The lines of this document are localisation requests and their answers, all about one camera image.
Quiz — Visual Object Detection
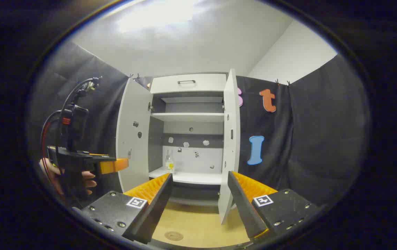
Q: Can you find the white cabinet shelf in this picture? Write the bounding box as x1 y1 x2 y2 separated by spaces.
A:
149 167 222 185
151 113 225 123

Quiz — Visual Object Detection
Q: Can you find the clear glass bottle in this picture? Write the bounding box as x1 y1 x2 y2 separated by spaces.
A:
165 150 175 174

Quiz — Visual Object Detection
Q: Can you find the red cable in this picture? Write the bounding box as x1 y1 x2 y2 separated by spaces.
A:
41 111 70 195

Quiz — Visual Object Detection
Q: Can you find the white cabinet door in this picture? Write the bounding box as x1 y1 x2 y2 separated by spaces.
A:
218 69 241 225
116 78 154 193

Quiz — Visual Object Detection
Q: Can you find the white and grey cabinet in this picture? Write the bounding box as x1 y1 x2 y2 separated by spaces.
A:
148 72 228 207

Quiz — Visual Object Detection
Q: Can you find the white cabinet drawer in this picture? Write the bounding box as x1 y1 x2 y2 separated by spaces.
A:
150 74 227 94

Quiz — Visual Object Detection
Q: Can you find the black backdrop cloth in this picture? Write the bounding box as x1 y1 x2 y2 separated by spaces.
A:
28 42 371 209

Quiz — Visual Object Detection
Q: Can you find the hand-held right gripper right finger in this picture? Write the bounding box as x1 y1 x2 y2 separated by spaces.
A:
227 171 324 240

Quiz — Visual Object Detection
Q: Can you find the black cable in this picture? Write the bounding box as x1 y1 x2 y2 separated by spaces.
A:
57 77 102 153

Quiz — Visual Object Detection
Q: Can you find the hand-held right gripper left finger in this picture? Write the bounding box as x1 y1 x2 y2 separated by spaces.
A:
81 173 174 244

